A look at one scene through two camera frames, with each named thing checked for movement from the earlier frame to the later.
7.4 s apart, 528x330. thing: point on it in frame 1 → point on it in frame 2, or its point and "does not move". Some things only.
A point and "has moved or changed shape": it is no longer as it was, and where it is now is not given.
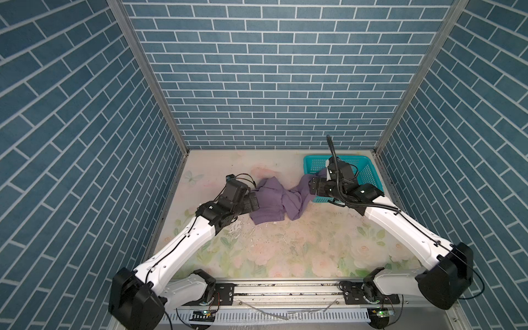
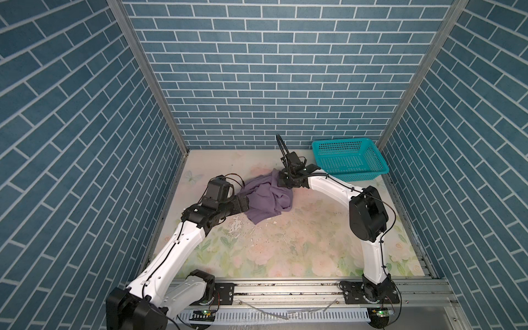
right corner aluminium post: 454,14 does not move
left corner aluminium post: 119,7 does not move
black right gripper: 321,182 → 280,179
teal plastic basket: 367,172 has moved or changed shape
